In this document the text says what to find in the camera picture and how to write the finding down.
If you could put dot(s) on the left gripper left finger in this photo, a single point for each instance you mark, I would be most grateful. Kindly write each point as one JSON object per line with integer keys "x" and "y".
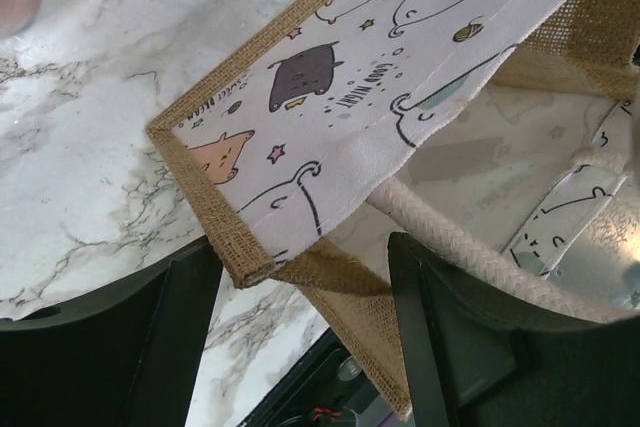
{"x": 126, "y": 354}

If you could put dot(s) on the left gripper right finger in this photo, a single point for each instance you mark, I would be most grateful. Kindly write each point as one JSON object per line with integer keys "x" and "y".
{"x": 476, "y": 356}

